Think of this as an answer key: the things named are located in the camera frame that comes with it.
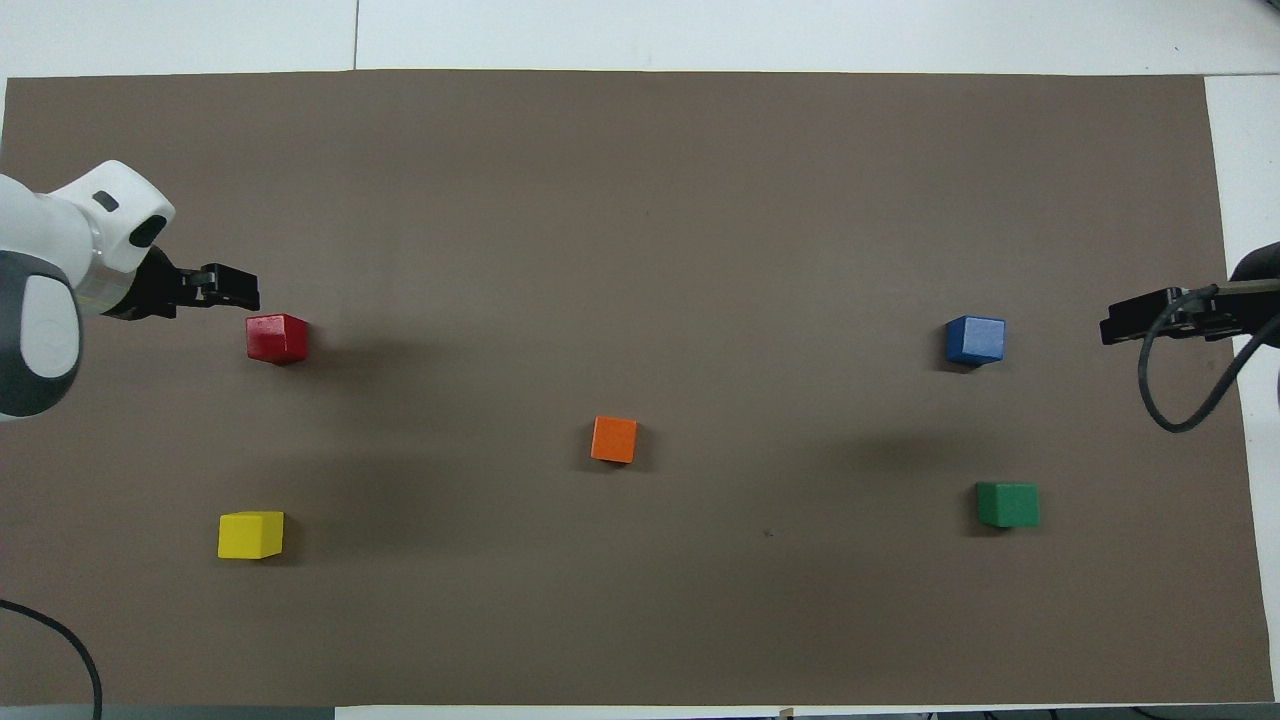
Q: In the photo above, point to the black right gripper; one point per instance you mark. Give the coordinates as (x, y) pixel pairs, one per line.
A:
(1205, 315)

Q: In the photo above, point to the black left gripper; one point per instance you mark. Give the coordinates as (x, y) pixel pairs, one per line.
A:
(148, 290)

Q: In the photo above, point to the red wooden block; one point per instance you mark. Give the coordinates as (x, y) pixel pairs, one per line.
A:
(277, 338)

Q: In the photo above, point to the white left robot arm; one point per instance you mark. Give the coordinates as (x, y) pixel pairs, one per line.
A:
(50, 260)

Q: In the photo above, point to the blue wooden block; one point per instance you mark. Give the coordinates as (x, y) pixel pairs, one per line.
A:
(975, 340)

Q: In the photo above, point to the green wooden block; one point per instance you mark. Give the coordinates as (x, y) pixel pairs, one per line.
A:
(1008, 505)

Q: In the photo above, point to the yellow wooden block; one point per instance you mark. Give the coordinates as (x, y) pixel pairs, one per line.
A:
(250, 535)

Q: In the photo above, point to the orange wooden block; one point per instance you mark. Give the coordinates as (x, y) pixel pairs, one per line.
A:
(614, 440)

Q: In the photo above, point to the brown table mat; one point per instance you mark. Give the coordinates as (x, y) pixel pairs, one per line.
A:
(640, 200)

